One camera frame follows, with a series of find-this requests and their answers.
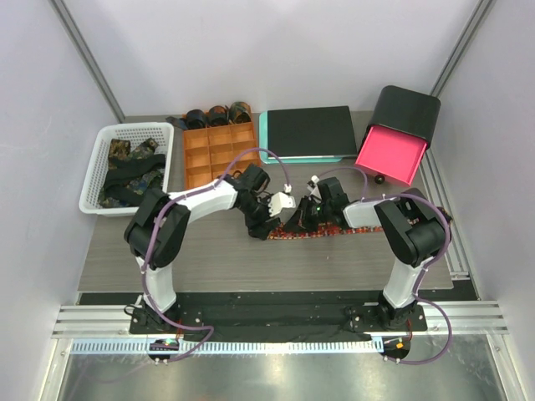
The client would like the black pink drawer cabinet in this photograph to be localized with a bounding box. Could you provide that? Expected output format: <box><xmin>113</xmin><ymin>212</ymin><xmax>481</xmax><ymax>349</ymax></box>
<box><xmin>355</xmin><ymin>85</ymin><xmax>441</xmax><ymax>187</ymax></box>

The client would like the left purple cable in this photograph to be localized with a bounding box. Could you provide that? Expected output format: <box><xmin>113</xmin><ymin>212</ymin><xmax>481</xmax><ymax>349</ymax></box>
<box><xmin>140</xmin><ymin>148</ymin><xmax>293</xmax><ymax>363</ymax></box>

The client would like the orange compartment tray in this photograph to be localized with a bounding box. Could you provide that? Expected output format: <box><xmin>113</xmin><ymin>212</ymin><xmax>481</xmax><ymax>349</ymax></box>
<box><xmin>183</xmin><ymin>122</ymin><xmax>258</xmax><ymax>190</ymax></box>

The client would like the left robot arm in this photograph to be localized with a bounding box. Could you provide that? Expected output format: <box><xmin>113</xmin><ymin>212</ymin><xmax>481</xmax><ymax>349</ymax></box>
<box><xmin>124</xmin><ymin>164</ymin><xmax>280</xmax><ymax>333</ymax></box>

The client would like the dark floral tie in basket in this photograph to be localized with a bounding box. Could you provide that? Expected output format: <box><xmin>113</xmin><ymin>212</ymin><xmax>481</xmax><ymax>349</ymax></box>
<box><xmin>98</xmin><ymin>138</ymin><xmax>166</xmax><ymax>208</ymax></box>

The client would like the rolled brown floral tie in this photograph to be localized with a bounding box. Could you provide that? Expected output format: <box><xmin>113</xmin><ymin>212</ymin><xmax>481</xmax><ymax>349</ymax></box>
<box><xmin>207</xmin><ymin>105</ymin><xmax>229</xmax><ymax>127</ymax></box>

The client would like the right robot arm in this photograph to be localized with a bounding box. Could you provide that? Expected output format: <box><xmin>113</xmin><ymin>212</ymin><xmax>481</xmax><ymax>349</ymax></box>
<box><xmin>281</xmin><ymin>176</ymin><xmax>451</xmax><ymax>330</ymax></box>

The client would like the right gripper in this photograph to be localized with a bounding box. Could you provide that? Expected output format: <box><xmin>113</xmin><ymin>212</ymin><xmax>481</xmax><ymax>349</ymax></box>
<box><xmin>283</xmin><ymin>195</ymin><xmax>332</xmax><ymax>234</ymax></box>

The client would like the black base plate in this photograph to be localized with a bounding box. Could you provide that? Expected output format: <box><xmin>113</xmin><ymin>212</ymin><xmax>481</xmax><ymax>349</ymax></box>
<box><xmin>80</xmin><ymin>291</ymin><xmax>428</xmax><ymax>343</ymax></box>

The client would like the purple cable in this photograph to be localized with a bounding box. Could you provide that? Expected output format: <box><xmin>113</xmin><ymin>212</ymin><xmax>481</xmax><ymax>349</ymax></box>
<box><xmin>308</xmin><ymin>166</ymin><xmax>453</xmax><ymax>367</ymax></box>
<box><xmin>140</xmin><ymin>148</ymin><xmax>293</xmax><ymax>363</ymax></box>

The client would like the black tie in basket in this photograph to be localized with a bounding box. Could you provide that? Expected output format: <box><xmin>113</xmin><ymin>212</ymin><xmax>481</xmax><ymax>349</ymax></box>
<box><xmin>99</xmin><ymin>155</ymin><xmax>166</xmax><ymax>208</ymax></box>

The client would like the black notebook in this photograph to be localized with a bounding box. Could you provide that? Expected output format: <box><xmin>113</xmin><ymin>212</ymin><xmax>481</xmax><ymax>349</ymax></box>
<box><xmin>267</xmin><ymin>105</ymin><xmax>357</xmax><ymax>159</ymax></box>

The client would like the white perforated plastic basket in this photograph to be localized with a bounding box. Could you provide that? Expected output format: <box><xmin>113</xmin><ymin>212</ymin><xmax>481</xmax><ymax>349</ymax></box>
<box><xmin>79</xmin><ymin>122</ymin><xmax>174</xmax><ymax>217</ymax></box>

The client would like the teal tray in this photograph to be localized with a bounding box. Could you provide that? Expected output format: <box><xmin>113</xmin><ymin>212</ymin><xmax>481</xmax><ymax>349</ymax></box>
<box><xmin>257</xmin><ymin>111</ymin><xmax>342</xmax><ymax>165</ymax></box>

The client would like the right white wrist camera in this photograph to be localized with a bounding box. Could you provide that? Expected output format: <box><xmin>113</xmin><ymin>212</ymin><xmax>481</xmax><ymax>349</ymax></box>
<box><xmin>307</xmin><ymin>175</ymin><xmax>321</xmax><ymax>200</ymax></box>

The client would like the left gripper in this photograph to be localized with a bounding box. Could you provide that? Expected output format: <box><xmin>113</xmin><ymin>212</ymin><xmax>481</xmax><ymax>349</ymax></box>
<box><xmin>237</xmin><ymin>195</ymin><xmax>280</xmax><ymax>241</ymax></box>

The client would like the white slotted cable duct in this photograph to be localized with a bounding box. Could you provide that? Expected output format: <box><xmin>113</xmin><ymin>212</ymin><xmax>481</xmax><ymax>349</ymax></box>
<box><xmin>71</xmin><ymin>337</ymin><xmax>384</xmax><ymax>356</ymax></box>

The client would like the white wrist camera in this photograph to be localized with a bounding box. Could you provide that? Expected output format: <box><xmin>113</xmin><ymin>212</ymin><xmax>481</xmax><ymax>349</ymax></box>
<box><xmin>307</xmin><ymin>175</ymin><xmax>321</xmax><ymax>200</ymax></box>
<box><xmin>267</xmin><ymin>184</ymin><xmax>296</xmax><ymax>217</ymax></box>

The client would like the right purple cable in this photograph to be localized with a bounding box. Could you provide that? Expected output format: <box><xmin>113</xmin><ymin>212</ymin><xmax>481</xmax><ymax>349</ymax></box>
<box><xmin>308</xmin><ymin>166</ymin><xmax>453</xmax><ymax>367</ymax></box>

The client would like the aluminium rail frame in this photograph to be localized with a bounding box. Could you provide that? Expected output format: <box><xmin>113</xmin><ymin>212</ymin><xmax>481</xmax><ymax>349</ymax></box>
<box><xmin>52</xmin><ymin>301</ymin><xmax>508</xmax><ymax>338</ymax></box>

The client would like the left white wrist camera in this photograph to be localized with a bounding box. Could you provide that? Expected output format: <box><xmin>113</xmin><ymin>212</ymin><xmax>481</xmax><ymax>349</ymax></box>
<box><xmin>267</xmin><ymin>184</ymin><xmax>296</xmax><ymax>217</ymax></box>

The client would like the multicoloured plaid tie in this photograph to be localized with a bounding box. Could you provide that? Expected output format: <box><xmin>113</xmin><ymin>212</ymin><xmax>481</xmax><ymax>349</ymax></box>
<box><xmin>268</xmin><ymin>206</ymin><xmax>383</xmax><ymax>240</ymax></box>

